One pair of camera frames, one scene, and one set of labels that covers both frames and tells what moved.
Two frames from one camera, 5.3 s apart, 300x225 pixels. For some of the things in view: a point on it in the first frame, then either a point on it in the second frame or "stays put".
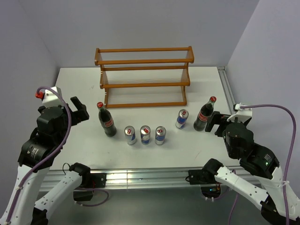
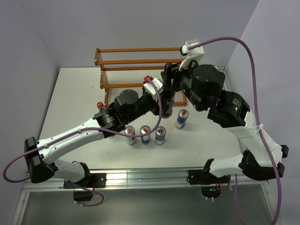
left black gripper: [80, 115] → [155, 109]
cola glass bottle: [200, 122] → [167, 106]
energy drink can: [183, 116] stays put
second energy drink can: [145, 131] stays put
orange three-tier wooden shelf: [138, 77] stays put
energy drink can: [130, 135] stays put
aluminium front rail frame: [148, 178] stays put
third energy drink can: [160, 135] stays put
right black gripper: [216, 117] → [168, 72]
